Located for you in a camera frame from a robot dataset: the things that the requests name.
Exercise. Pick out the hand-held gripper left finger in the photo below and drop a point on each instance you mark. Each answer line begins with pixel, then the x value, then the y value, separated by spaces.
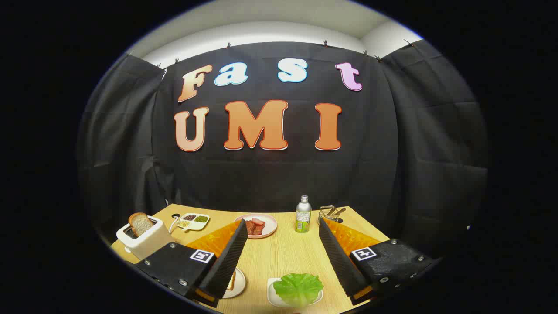
pixel 229 257

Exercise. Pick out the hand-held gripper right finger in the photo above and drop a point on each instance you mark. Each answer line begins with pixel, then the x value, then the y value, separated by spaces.
pixel 340 261

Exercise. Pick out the green lettuce leaf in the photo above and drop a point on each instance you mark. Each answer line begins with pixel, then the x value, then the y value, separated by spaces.
pixel 298 288

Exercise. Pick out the brown crust bread slice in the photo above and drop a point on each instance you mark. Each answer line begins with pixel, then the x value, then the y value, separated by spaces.
pixel 140 223

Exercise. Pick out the small white bread slice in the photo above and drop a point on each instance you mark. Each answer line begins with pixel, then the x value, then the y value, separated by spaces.
pixel 232 281

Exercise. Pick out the white round plate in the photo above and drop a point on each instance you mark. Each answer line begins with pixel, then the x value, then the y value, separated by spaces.
pixel 241 283

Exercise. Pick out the red meat slices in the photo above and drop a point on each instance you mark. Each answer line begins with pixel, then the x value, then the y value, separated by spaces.
pixel 253 229

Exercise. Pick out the white divided dish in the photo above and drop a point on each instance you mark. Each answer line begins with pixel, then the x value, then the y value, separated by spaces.
pixel 195 227

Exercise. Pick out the red sausage slice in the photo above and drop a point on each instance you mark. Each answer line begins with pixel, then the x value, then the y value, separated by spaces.
pixel 257 221

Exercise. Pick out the pile of green beans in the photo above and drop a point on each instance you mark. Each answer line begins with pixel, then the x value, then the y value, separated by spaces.
pixel 201 219

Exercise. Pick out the wooden utensils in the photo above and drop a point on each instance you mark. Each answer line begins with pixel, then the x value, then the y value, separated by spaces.
pixel 338 212

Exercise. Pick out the pink plate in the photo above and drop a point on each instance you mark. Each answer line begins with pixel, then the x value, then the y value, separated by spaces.
pixel 270 220

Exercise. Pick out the pile of yellow beans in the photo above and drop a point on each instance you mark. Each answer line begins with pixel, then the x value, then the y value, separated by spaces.
pixel 184 223

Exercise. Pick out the green label metal bottle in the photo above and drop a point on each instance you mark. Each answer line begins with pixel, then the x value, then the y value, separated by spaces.
pixel 303 218

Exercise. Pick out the white square plate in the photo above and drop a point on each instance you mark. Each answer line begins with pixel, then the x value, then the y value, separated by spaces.
pixel 271 296

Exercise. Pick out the white toaster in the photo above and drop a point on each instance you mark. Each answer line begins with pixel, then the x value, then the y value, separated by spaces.
pixel 148 244

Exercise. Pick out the black backdrop cloth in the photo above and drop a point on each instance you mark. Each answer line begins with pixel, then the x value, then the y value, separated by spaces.
pixel 283 174

